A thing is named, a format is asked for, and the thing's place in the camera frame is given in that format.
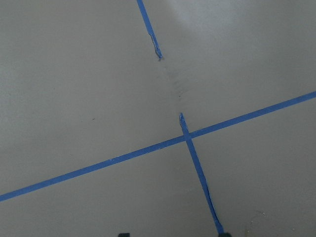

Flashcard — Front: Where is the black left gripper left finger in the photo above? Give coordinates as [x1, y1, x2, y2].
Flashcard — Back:
[118, 233, 130, 237]

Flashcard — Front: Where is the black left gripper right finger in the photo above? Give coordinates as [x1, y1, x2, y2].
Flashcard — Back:
[218, 233, 231, 237]

